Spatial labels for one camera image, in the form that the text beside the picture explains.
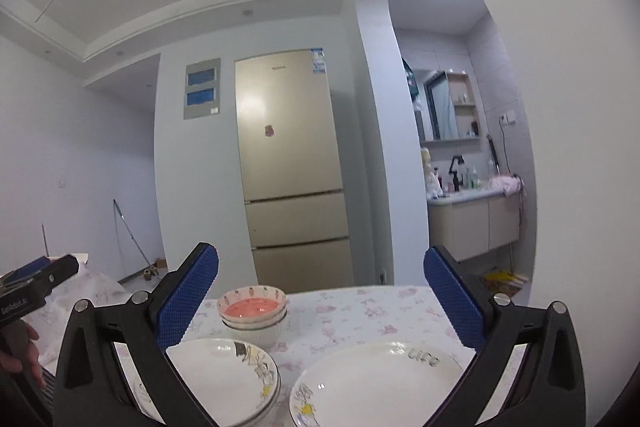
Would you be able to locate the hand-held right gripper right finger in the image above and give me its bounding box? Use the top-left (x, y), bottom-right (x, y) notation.
top-left (422, 244), bottom-right (587, 427)

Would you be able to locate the grey wall electrical panel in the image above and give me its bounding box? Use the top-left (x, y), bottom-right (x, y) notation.
top-left (182, 57), bottom-right (222, 121)

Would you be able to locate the black hanging wand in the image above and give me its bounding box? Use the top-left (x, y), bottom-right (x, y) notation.
top-left (486, 134), bottom-right (501, 178)

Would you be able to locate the blond doll figure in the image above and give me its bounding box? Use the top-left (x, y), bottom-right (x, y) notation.
top-left (421, 147), bottom-right (443, 200)

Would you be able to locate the black faucet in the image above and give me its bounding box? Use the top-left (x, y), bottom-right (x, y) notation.
top-left (448, 155), bottom-right (466, 194)

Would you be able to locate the patterned doormat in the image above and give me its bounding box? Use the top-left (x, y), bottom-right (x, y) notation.
top-left (480, 269), bottom-right (531, 303)

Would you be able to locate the bathroom mirror cabinet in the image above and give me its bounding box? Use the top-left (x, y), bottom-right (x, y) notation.
top-left (424, 71), bottom-right (478, 142)

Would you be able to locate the beige refrigerator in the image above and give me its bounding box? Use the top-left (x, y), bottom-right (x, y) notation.
top-left (234, 48), bottom-right (356, 288)

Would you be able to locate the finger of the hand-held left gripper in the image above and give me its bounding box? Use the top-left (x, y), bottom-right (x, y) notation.
top-left (7, 254), bottom-right (81, 305)
top-left (0, 257), bottom-right (63, 288)

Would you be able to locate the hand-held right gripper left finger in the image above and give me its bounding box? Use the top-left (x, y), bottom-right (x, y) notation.
top-left (52, 242), bottom-right (221, 427)

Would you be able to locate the pink towel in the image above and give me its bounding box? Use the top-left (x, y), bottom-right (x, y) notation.
top-left (487, 174), bottom-right (526, 198)

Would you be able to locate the white plate with black lettering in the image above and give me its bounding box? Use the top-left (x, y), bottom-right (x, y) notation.
top-left (290, 341), bottom-right (463, 427)

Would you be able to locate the pink printed white tablecloth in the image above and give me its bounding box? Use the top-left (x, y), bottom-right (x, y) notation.
top-left (22, 264), bottom-right (483, 427)

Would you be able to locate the beige bathroom vanity cabinet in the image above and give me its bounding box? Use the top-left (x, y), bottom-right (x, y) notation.
top-left (427, 192), bottom-right (522, 263)

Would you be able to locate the metal pole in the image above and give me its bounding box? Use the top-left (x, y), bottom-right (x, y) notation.
top-left (113, 199), bottom-right (152, 269)

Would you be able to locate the white ribbed bowl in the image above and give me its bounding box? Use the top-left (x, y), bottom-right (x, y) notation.
top-left (225, 319), bottom-right (286, 351)

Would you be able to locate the white cartoon cat plate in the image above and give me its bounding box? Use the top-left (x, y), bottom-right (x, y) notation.
top-left (135, 338), bottom-right (280, 427)

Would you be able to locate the person's left hand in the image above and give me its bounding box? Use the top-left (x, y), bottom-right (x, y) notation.
top-left (0, 321), bottom-right (46, 389)

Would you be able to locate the white plate yellow cartoon print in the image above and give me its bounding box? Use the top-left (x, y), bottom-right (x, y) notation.
top-left (137, 364), bottom-right (282, 427)

